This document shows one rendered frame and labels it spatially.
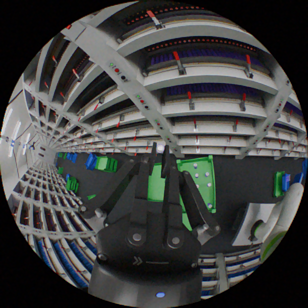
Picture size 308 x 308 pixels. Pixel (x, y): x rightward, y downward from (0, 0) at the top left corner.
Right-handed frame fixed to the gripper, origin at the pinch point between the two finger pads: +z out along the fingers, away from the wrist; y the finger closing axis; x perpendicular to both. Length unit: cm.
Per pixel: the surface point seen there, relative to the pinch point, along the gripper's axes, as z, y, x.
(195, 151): 69, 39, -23
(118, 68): 18.7, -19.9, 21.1
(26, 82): 3, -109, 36
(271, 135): 23, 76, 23
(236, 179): 45, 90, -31
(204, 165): 30.8, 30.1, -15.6
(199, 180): 25.2, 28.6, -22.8
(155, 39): 11.4, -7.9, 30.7
